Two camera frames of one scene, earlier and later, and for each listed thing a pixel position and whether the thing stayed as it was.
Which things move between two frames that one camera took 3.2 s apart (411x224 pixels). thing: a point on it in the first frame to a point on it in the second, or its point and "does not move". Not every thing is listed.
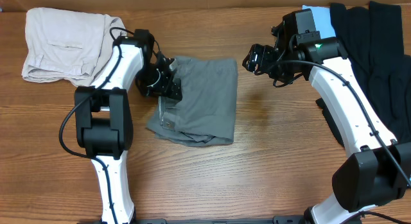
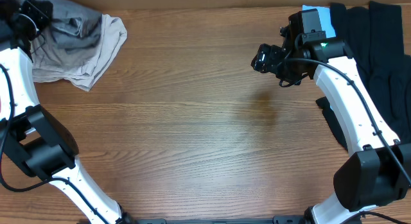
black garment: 371,41 does not move
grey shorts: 206,115 to 72,36
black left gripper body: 153,79 to 29,20
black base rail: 278,219 does not move
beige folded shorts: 66,44 does not move
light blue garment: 323,20 does not move
